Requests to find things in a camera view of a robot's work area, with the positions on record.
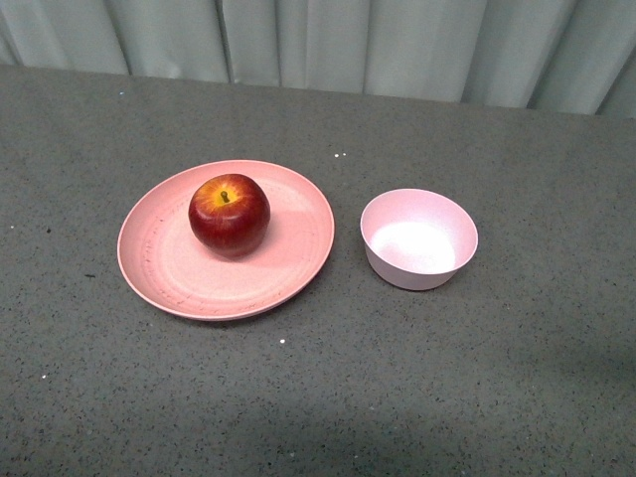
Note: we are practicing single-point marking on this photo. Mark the white pleated curtain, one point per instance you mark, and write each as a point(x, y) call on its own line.
point(566, 56)

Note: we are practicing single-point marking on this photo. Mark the red yellow apple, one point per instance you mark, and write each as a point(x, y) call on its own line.
point(230, 215)

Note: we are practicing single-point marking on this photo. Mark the light pink bowl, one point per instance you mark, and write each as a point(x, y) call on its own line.
point(416, 239)

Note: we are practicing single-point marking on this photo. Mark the pink round plate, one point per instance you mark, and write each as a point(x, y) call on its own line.
point(168, 267)

